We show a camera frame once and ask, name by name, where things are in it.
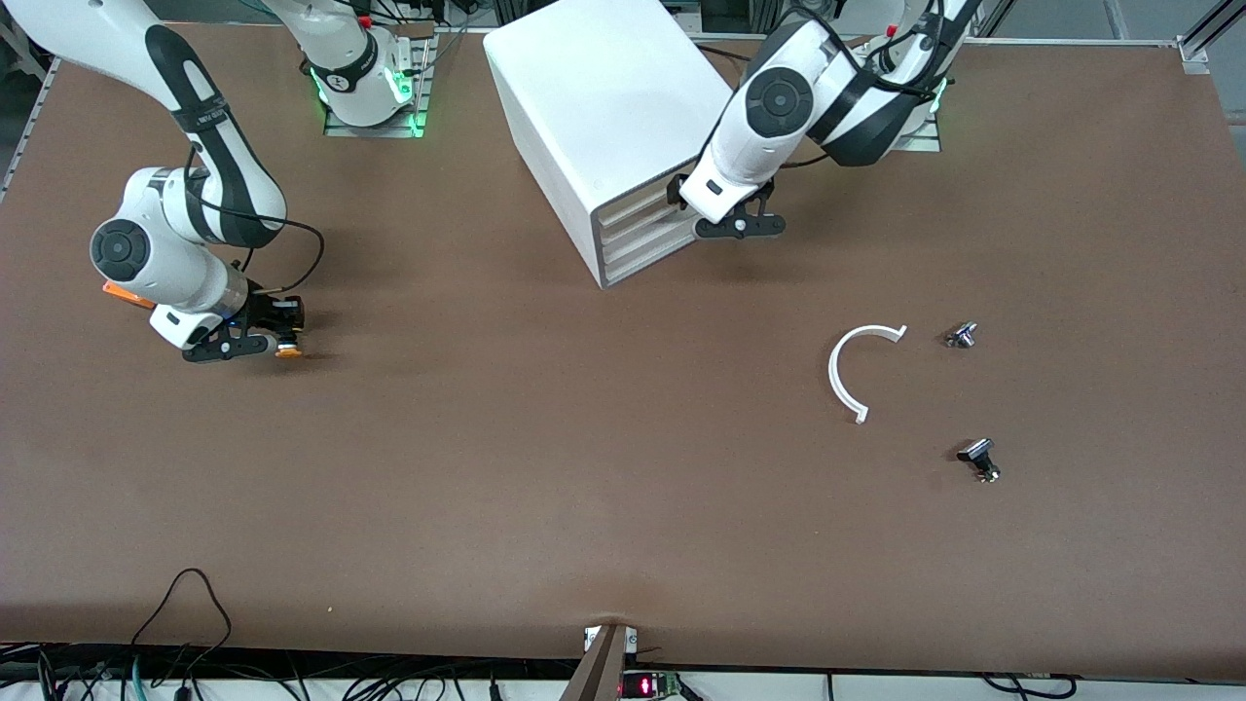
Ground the white drawer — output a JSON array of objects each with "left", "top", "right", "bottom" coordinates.
[{"left": 596, "top": 190, "right": 682, "bottom": 240}]

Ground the white drawer cabinet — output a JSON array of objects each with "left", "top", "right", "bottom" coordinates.
[{"left": 483, "top": 0, "right": 770, "bottom": 291}]

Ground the white curved plastic strip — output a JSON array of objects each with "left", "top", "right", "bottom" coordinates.
[{"left": 827, "top": 323, "right": 909, "bottom": 425}]

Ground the small black silver metal part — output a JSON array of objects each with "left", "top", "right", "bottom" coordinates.
[{"left": 956, "top": 437, "right": 1002, "bottom": 485}]

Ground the device with red display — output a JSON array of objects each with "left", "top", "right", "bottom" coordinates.
[{"left": 621, "top": 670, "right": 682, "bottom": 700}]

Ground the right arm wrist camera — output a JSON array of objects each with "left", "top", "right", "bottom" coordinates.
[{"left": 245, "top": 292, "right": 307, "bottom": 334}]

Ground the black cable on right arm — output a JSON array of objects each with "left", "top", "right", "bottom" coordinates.
[{"left": 183, "top": 144, "right": 326, "bottom": 296}]

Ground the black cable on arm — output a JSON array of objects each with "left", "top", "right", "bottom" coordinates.
[
  {"left": 183, "top": 144, "right": 326, "bottom": 296},
  {"left": 779, "top": 0, "right": 960, "bottom": 171}
]

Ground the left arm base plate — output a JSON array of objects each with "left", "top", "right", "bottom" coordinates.
[{"left": 891, "top": 92, "right": 943, "bottom": 154}]

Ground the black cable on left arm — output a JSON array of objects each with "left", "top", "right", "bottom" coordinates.
[{"left": 779, "top": 0, "right": 960, "bottom": 171}]

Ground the thin black looped cable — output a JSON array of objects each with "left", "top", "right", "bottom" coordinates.
[{"left": 129, "top": 568, "right": 235, "bottom": 683}]

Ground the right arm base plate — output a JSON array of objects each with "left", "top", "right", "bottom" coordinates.
[{"left": 323, "top": 24, "right": 434, "bottom": 139}]

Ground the aluminium frame rail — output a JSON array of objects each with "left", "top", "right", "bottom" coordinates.
[
  {"left": 0, "top": 56, "right": 61, "bottom": 201},
  {"left": 1176, "top": 0, "right": 1246, "bottom": 76}
]

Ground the brown camera mount bracket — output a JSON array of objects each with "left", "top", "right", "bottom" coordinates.
[{"left": 558, "top": 623, "right": 640, "bottom": 701}]

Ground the black cable below table edge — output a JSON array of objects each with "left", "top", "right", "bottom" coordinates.
[{"left": 981, "top": 674, "right": 1079, "bottom": 700}]

